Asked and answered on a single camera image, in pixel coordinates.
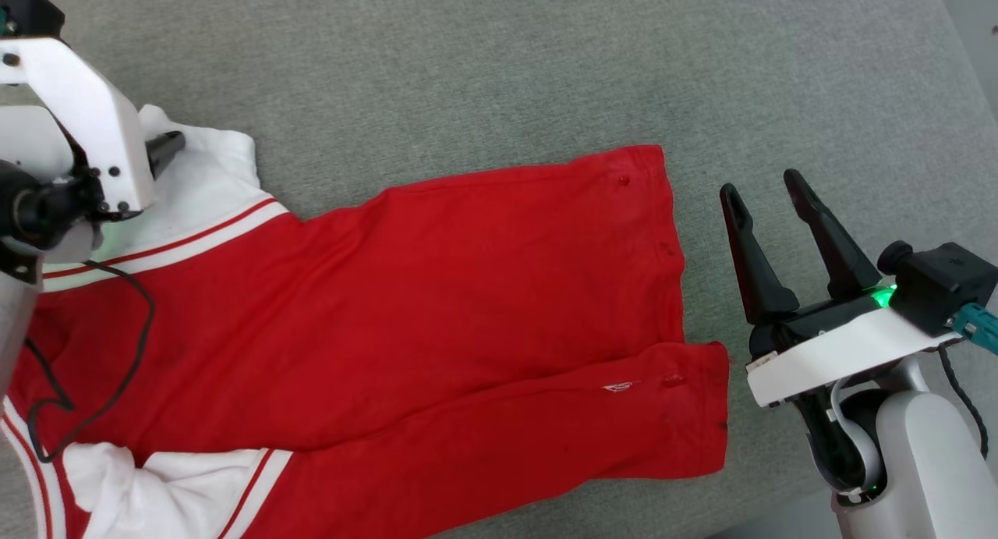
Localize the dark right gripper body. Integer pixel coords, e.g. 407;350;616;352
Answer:
748;286;897;359

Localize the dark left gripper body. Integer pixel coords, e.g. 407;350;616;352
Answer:
0;159;107;251

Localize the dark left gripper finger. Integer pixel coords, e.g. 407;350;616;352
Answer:
145;130;187;179

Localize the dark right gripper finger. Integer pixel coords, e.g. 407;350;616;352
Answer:
783;168;883;300
719;183;801;326

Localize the red white-trimmed garment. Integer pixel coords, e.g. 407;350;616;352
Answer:
0;105;731;539

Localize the grey fabric sofa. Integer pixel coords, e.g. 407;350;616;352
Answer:
0;0;998;539

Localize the teal right cable connector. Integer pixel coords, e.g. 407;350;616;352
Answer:
951;303;998;357

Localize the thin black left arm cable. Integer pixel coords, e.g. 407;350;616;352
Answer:
25;259;156;464

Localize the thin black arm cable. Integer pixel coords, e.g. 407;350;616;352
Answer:
938;344;991;459
25;259;156;464

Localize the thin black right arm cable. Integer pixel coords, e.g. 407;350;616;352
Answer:
938;344;991;459

